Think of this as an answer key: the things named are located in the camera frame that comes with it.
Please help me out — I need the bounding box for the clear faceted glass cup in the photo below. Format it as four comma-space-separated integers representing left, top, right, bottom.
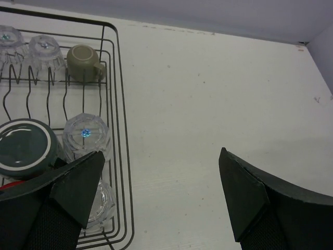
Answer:
1, 25, 29, 71
62, 113, 112, 162
29, 34, 66, 81
81, 179, 116, 233

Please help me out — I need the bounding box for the red ceramic mug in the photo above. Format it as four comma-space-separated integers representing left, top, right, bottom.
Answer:
0, 181, 24, 191

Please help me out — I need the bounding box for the olive green ceramic mug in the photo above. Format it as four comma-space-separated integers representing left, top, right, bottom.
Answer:
67, 44, 106, 83

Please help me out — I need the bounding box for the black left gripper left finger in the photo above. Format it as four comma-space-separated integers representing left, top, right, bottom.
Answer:
1, 152, 105, 249

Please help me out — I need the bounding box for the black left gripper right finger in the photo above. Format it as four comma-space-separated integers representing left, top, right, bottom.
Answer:
219, 148, 332, 249

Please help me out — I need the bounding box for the black wire dish rack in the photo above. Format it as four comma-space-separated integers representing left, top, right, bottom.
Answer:
1, 6, 135, 249

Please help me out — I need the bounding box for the dark green ceramic mug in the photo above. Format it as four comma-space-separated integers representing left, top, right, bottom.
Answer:
1, 118, 67, 180

